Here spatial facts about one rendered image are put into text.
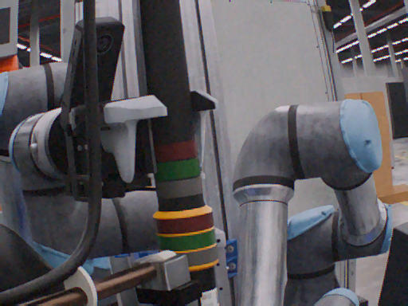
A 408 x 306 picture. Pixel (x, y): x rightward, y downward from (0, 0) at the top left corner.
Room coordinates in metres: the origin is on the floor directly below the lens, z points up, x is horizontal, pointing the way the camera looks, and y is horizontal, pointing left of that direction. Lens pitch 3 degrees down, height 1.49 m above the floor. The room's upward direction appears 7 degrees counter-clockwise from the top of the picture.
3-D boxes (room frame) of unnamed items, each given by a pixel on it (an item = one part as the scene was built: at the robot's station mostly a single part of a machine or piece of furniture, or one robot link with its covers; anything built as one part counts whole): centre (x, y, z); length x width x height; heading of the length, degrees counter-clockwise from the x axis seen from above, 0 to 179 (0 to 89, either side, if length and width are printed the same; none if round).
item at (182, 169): (0.50, 0.02, 1.46); 0.03 x 0.03 x 0.01
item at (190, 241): (0.50, 0.02, 1.41); 0.04 x 0.04 x 0.01
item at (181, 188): (0.50, 0.02, 1.45); 0.03 x 0.03 x 0.01
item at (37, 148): (0.66, 0.14, 1.49); 0.08 x 0.05 x 0.08; 125
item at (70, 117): (0.53, 0.08, 1.50); 0.09 x 0.05 x 0.02; 26
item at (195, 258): (0.50, 0.02, 1.39); 0.04 x 0.04 x 0.01
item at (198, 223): (0.50, 0.02, 1.42); 0.04 x 0.04 x 0.01
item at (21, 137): (0.73, 0.18, 1.48); 0.11 x 0.08 x 0.09; 35
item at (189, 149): (0.50, 0.02, 1.47); 0.03 x 0.03 x 0.01
